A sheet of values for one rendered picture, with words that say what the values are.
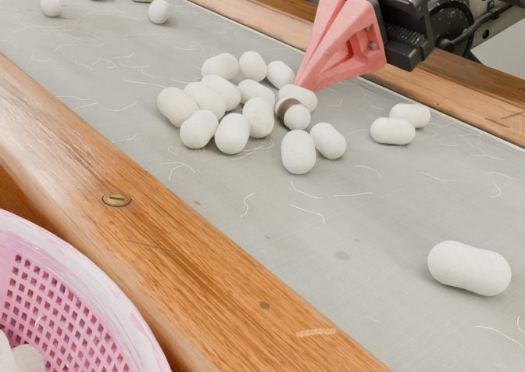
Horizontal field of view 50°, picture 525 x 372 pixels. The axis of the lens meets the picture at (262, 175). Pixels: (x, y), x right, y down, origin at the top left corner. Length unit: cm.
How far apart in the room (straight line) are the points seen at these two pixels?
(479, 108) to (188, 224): 33
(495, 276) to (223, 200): 14
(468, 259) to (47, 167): 19
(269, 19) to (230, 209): 39
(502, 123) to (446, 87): 6
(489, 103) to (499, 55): 213
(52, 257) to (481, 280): 18
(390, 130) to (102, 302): 26
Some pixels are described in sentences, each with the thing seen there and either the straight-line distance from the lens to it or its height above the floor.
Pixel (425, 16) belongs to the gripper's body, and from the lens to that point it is 45.
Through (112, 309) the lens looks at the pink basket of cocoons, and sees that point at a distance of 19.
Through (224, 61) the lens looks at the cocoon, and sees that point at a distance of 45.
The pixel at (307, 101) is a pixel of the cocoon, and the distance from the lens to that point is 42.
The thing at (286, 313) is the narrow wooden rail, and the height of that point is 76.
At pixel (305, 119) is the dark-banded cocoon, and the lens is 39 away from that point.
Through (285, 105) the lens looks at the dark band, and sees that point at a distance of 39.
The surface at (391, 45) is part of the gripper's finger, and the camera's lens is 47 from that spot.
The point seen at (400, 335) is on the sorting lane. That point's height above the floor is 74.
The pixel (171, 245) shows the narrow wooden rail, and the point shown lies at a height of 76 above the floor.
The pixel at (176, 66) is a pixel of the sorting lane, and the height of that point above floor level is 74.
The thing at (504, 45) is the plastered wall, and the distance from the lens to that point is 262.
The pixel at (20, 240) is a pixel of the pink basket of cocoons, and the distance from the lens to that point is 22.
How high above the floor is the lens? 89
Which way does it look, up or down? 28 degrees down
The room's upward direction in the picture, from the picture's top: 11 degrees clockwise
